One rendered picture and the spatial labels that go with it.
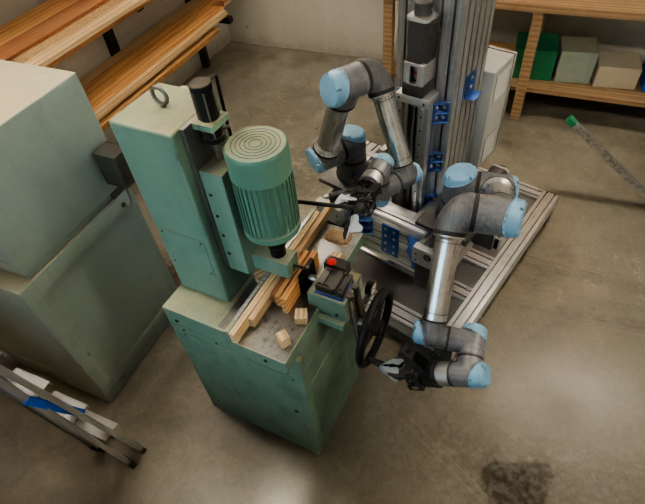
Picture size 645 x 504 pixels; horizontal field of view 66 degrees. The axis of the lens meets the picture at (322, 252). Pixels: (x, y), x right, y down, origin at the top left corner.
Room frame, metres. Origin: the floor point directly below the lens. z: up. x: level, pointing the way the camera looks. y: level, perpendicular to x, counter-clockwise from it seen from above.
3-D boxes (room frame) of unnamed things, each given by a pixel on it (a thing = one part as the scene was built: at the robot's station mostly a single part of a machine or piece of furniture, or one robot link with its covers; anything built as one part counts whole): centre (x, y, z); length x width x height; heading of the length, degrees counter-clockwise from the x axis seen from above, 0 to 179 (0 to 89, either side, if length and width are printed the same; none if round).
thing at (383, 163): (1.39, -0.23, 1.12); 0.11 x 0.08 x 0.09; 149
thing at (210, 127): (1.19, 0.26, 1.54); 0.08 x 0.08 x 0.17; 59
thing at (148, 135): (1.27, 0.39, 1.16); 0.22 x 0.22 x 0.72; 59
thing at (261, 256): (1.13, 0.16, 0.99); 0.14 x 0.07 x 0.09; 59
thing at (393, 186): (1.39, -0.25, 1.02); 0.11 x 0.08 x 0.11; 119
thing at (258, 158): (1.12, 0.14, 1.32); 0.18 x 0.18 x 0.31
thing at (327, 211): (1.19, 0.10, 0.92); 0.60 x 0.02 x 0.04; 149
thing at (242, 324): (1.14, 0.15, 0.93); 0.60 x 0.02 x 0.05; 149
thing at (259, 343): (1.07, 0.04, 0.87); 0.61 x 0.30 x 0.06; 149
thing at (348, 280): (1.03, -0.03, 0.99); 0.13 x 0.11 x 0.06; 149
